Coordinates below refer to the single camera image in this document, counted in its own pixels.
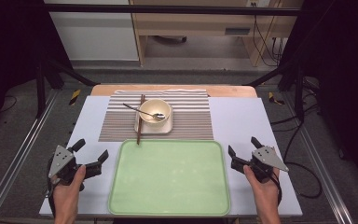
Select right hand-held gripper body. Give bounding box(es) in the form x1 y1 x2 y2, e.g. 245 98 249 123
248 146 290 184

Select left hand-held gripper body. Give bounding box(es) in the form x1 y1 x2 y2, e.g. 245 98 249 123
48 145 90 185

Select brown wooden chopstick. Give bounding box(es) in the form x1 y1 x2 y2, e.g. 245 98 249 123
136 93 145 146
138 93 146 145

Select green tray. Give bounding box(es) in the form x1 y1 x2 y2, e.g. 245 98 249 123
107 138 231 217

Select white square plate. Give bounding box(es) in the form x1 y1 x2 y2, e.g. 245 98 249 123
133 104 174 135

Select person's right hand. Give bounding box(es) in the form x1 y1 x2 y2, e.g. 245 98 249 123
244 165 282 218

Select person's left hand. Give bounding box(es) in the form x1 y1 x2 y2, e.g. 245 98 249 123
52 165 87 217

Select yellow black tape strip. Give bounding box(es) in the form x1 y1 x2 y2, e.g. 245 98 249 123
268 91 285 105
69 89 81 106

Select striped placemat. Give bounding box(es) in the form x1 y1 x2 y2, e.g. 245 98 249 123
98 89 214 143

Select black metal stand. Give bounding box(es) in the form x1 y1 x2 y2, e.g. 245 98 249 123
245 59 306 120
35 55 97 119

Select metal spoon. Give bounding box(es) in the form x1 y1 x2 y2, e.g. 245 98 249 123
122 103 167 121

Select cream bowl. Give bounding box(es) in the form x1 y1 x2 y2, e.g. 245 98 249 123
138 98 172 127

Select white cabinet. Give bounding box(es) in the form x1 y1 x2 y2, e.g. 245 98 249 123
48 0 140 62

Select black curtain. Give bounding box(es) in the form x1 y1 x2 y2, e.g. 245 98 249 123
279 0 358 194
0 0 73 138

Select light wooden desk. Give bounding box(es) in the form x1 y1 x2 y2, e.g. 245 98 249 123
130 0 304 67

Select black horizontal bar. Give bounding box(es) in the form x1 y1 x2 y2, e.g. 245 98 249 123
45 3 302 17

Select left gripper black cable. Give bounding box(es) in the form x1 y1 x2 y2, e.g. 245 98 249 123
46 158 56 216

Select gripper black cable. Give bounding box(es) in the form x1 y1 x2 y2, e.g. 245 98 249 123
46 158 56 216
271 172 283 207

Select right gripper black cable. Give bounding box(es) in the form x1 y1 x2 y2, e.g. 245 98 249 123
271 172 283 207

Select aluminium rail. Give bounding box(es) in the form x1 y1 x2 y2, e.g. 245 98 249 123
0 90 60 224
281 92 353 224

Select thin black floor cable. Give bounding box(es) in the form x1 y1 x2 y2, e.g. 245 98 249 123
0 95 18 114

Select hanging black cables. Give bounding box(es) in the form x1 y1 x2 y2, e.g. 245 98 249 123
253 15 285 67

